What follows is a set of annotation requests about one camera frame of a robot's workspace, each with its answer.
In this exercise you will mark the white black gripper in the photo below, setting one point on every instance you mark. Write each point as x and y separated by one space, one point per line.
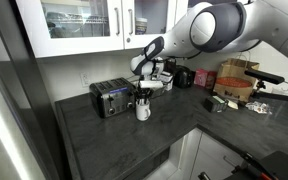
150 81

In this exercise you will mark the purple marker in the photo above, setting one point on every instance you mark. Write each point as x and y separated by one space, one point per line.
144 95

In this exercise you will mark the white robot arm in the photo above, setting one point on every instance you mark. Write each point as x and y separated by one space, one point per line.
224 27

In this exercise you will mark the white ceramic mug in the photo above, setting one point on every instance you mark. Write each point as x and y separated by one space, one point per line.
143 111

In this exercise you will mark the black silver toaster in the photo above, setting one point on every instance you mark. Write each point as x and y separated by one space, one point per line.
112 97

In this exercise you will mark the black round appliance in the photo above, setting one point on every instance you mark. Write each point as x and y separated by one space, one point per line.
183 77

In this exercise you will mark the red pink box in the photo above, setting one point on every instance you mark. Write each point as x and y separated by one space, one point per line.
205 78

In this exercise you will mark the small dark box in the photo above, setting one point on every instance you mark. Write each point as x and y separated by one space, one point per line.
215 104

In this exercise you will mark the white lower cabinet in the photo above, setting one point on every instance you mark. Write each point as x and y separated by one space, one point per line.
195 153

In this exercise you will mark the brown paper bag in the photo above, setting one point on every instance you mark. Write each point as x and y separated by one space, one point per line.
232 81

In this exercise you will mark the white upper glass cabinet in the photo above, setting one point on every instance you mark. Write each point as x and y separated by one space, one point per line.
67 27

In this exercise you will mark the crumpled plastic wrapper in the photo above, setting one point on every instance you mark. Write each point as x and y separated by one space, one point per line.
261 108

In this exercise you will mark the stainless refrigerator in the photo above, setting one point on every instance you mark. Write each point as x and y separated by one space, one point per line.
30 146

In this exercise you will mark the white wall outlet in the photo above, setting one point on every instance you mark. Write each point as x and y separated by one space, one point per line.
84 79

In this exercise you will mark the black bar camera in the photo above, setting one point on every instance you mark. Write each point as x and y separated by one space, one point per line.
264 76

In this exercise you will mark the black camera tripod stand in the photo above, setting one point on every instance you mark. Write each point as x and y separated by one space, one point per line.
271 167

